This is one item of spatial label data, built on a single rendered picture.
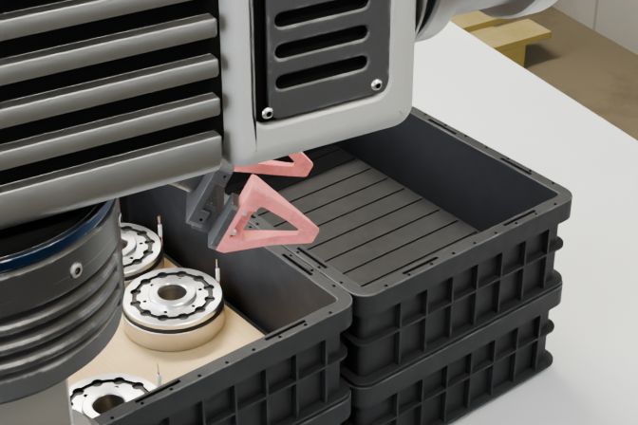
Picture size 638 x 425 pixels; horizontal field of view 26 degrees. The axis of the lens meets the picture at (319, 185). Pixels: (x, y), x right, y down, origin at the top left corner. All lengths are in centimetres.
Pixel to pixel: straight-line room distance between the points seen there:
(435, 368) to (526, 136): 70
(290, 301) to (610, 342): 45
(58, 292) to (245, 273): 83
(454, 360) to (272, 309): 19
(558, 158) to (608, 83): 183
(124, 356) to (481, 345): 37
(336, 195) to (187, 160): 105
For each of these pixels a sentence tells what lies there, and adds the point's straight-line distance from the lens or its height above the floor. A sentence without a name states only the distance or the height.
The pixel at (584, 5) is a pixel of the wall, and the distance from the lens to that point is 414.
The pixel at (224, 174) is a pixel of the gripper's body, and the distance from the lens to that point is 107.
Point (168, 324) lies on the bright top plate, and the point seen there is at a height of 86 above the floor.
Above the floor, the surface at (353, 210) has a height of 83.
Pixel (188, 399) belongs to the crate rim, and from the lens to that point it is 120.
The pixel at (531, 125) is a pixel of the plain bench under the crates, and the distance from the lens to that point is 208.
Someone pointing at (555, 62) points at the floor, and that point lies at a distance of 391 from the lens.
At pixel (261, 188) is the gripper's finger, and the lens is 106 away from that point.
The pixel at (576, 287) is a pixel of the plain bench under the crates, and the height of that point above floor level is 70.
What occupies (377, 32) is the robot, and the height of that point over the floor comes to 143.
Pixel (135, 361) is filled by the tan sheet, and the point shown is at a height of 83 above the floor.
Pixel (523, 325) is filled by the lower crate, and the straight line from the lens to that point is 152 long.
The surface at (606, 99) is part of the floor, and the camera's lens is 373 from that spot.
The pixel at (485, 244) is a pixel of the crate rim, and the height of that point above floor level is 93.
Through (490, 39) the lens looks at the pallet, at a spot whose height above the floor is 10.
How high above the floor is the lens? 168
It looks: 31 degrees down
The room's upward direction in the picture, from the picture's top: straight up
